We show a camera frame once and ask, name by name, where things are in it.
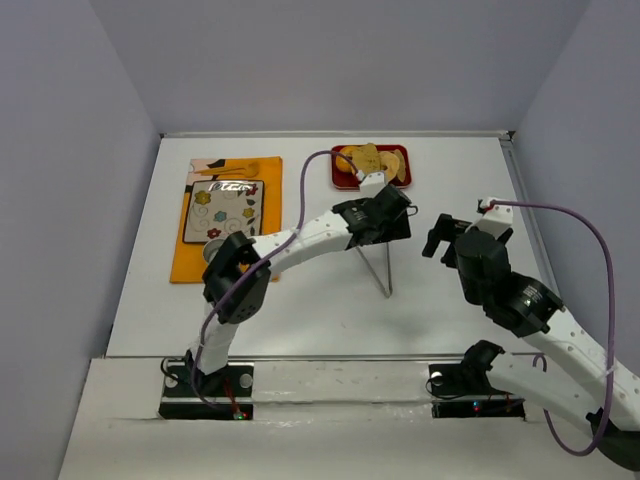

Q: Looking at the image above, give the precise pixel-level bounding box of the brown bread slice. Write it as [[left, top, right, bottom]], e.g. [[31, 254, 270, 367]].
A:
[[343, 143, 382, 175]]

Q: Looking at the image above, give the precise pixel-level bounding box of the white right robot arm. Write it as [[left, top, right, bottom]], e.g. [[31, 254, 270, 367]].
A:
[[422, 210, 639, 472]]

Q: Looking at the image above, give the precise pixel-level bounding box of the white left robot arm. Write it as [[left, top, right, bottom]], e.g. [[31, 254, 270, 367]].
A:
[[186, 185, 413, 385]]

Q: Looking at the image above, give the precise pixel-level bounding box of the small bread piece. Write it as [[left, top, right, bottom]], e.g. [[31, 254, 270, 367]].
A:
[[395, 149, 407, 183]]

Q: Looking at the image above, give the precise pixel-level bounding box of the red tray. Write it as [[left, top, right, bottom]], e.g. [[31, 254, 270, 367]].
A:
[[330, 144, 412, 191]]

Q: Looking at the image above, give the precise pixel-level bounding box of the orange glazed donut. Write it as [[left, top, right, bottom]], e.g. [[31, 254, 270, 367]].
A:
[[334, 145, 358, 174]]

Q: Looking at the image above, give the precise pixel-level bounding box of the wooden spoon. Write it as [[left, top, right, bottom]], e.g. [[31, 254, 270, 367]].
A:
[[195, 162, 260, 178]]

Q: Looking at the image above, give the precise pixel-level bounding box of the floral square plate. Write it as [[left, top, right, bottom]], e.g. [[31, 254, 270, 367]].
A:
[[182, 179, 265, 244]]

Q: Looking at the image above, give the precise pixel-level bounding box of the small metal cup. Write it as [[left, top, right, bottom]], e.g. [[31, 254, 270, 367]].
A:
[[202, 239, 224, 264]]

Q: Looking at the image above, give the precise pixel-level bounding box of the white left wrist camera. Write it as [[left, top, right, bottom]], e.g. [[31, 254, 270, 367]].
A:
[[358, 171, 388, 203]]

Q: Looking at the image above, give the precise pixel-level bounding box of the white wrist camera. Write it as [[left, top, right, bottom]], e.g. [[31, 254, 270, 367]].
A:
[[358, 171, 388, 203], [472, 197, 513, 239]]

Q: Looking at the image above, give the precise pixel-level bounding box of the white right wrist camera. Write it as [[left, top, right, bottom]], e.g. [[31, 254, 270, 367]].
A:
[[472, 197, 513, 239]]

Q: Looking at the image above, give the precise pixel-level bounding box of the pale ring bread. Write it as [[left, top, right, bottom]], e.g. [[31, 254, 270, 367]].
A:
[[379, 151, 399, 182]]

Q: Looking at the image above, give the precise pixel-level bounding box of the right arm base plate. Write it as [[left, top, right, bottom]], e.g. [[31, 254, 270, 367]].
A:
[[425, 363, 526, 420]]

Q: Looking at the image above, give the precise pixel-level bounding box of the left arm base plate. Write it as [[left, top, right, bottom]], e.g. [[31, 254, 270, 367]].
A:
[[158, 358, 254, 421]]

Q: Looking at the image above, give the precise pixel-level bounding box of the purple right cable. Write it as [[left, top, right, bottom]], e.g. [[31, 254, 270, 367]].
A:
[[487, 198, 617, 458]]

